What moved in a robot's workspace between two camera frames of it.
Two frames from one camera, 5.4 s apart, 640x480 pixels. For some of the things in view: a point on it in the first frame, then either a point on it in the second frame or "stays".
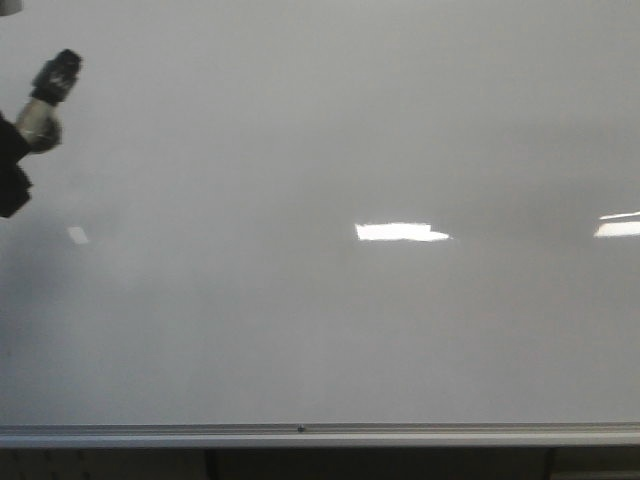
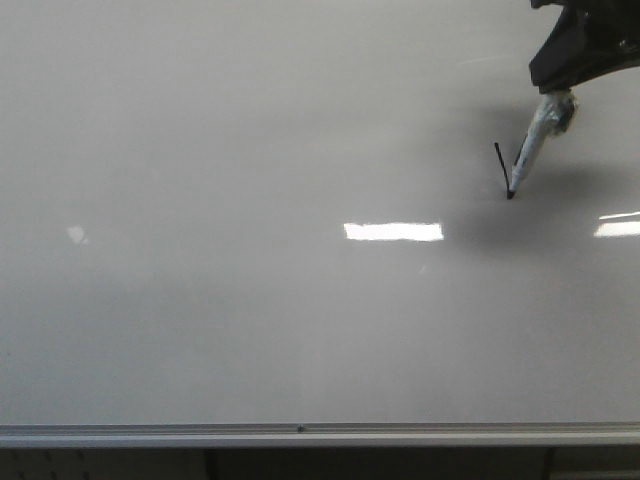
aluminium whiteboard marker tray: x=316 y=434 stays
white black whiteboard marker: x=38 y=121 → x=555 y=112
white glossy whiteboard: x=305 y=213 stays
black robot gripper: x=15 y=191 → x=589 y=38
